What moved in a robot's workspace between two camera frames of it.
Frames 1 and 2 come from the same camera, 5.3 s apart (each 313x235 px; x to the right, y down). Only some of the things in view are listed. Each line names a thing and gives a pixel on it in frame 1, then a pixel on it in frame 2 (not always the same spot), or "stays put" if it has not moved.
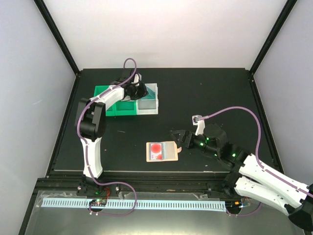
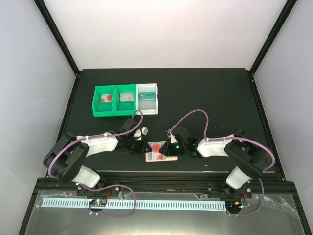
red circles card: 156,151 stays put
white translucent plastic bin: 148,107 stays put
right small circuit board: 234,204 stays put
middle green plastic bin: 126,107 stays put
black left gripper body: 137,93 to 134,147
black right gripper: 187,134 to 168,150
